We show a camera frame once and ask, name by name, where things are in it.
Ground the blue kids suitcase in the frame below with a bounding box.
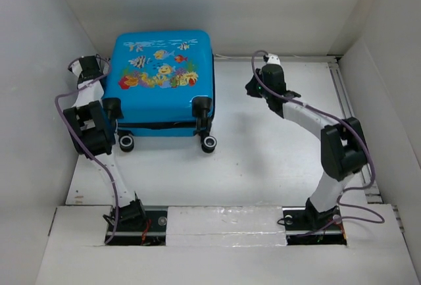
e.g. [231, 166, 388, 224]
[103, 30, 217, 153]

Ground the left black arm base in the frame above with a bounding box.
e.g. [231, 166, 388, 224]
[103, 199, 168, 247]

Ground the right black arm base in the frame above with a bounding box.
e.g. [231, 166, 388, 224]
[277, 199, 347, 246]

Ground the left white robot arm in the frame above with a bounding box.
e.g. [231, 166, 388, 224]
[55, 55, 149, 232]

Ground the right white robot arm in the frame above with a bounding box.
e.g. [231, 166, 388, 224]
[245, 63, 368, 230]

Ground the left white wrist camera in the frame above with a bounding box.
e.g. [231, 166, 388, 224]
[68, 57, 84, 82]

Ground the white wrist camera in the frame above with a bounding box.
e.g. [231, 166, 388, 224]
[68, 57, 84, 82]
[263, 53, 281, 66]

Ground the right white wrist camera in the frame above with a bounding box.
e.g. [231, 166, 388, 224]
[263, 53, 281, 66]

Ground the white cable tie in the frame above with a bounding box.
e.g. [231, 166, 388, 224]
[214, 54, 237, 60]

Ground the aluminium frame rail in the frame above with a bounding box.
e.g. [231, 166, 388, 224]
[328, 55, 382, 203]

